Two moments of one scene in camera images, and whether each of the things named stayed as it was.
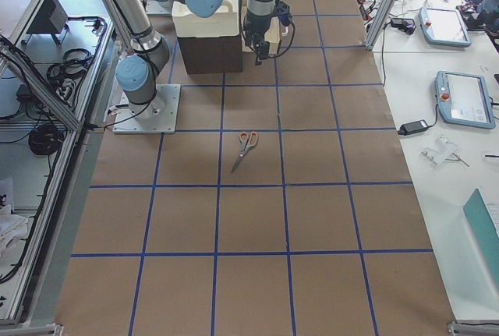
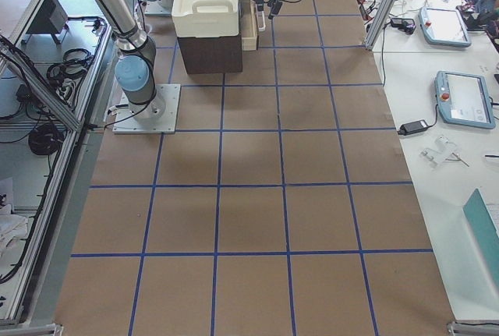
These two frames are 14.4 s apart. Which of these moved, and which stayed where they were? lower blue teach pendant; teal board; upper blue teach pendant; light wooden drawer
Moved: light wooden drawer
Stayed: lower blue teach pendant; upper blue teach pendant; teal board
